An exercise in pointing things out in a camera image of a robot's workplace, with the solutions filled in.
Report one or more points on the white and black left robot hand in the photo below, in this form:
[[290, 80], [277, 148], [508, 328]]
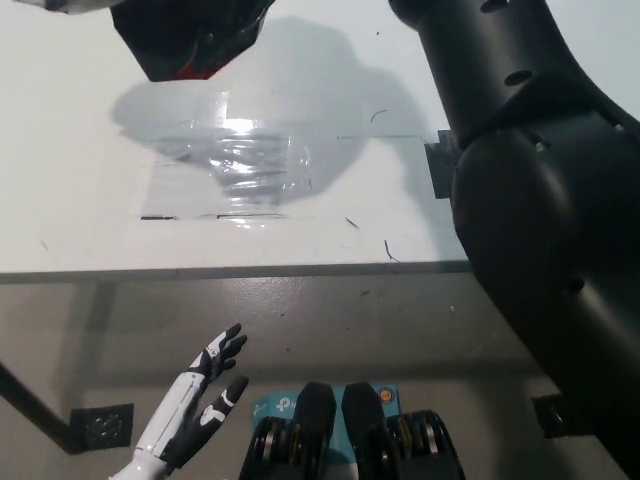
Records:
[[190, 405]]

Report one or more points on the grey and black plastic bag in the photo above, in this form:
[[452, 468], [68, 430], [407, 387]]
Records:
[[165, 35]]

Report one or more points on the black floor plate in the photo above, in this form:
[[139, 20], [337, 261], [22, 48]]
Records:
[[550, 415], [100, 425]]

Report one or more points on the black diagonal table leg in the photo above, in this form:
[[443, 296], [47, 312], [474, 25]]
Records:
[[35, 405]]

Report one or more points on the black robot feet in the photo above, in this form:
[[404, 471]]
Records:
[[360, 440]]

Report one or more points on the thin black tape strip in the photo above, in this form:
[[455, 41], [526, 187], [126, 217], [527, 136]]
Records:
[[159, 218]]

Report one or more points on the clear tape patch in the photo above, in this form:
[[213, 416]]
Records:
[[250, 165]]

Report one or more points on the black tape patch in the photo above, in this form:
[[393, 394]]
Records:
[[442, 170]]

